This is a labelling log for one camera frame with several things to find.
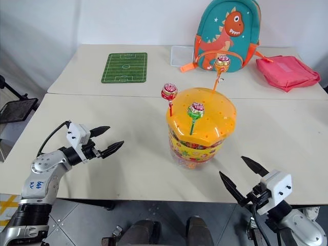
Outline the clear plastic tray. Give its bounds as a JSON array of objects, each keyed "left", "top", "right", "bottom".
[{"left": 170, "top": 45, "right": 196, "bottom": 68}]

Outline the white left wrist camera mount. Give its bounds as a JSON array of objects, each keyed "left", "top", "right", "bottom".
[{"left": 66, "top": 122, "right": 91, "bottom": 165}]

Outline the black metal stand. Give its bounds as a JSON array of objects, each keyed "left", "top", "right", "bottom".
[{"left": 0, "top": 75, "right": 39, "bottom": 125}]

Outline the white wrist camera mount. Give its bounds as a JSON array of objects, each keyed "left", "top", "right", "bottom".
[
  {"left": 66, "top": 122, "right": 91, "bottom": 165},
  {"left": 256, "top": 169, "right": 293, "bottom": 216}
]

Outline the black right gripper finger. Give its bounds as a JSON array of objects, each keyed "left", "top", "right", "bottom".
[
  {"left": 241, "top": 155, "right": 270, "bottom": 178},
  {"left": 219, "top": 171, "right": 247, "bottom": 206}
]

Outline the pink fabric bag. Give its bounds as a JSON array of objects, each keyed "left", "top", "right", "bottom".
[{"left": 256, "top": 55, "right": 321, "bottom": 93}]

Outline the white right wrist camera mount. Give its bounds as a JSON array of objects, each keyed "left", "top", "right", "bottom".
[{"left": 256, "top": 169, "right": 293, "bottom": 216}]

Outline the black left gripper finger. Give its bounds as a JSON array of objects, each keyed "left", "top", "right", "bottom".
[
  {"left": 89, "top": 125, "right": 111, "bottom": 137},
  {"left": 99, "top": 140, "right": 125, "bottom": 158}
]

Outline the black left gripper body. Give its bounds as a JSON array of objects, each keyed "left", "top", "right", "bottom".
[{"left": 81, "top": 139, "right": 104, "bottom": 161}]

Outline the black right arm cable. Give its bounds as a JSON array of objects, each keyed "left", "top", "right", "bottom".
[{"left": 250, "top": 201, "right": 268, "bottom": 246}]

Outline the green wrapped lollipop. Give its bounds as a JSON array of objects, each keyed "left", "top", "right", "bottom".
[{"left": 187, "top": 101, "right": 207, "bottom": 136}]

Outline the red wrapped lollipop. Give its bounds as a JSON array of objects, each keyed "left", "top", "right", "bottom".
[{"left": 160, "top": 82, "right": 178, "bottom": 115}]

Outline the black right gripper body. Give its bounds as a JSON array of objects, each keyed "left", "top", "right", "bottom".
[{"left": 240, "top": 183, "right": 273, "bottom": 209}]

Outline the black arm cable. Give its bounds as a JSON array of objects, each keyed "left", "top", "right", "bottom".
[
  {"left": 250, "top": 201, "right": 268, "bottom": 246},
  {"left": 36, "top": 119, "right": 72, "bottom": 157}
]

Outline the dark rounded shape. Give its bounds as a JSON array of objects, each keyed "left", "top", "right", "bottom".
[{"left": 119, "top": 219, "right": 161, "bottom": 246}]

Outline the yellow-lidded lollipop display jar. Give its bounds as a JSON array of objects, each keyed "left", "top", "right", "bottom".
[{"left": 165, "top": 87, "right": 237, "bottom": 169}]

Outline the orange wrapped lollipop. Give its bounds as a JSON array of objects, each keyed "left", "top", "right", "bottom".
[{"left": 211, "top": 55, "right": 231, "bottom": 94}]

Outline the teal dinosaur backpack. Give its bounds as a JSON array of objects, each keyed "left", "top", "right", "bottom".
[{"left": 180, "top": 0, "right": 273, "bottom": 74}]

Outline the green soccer field mat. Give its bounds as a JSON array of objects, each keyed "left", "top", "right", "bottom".
[{"left": 100, "top": 52, "right": 149, "bottom": 85}]

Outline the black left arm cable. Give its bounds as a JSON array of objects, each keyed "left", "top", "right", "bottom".
[{"left": 36, "top": 119, "right": 72, "bottom": 157}]

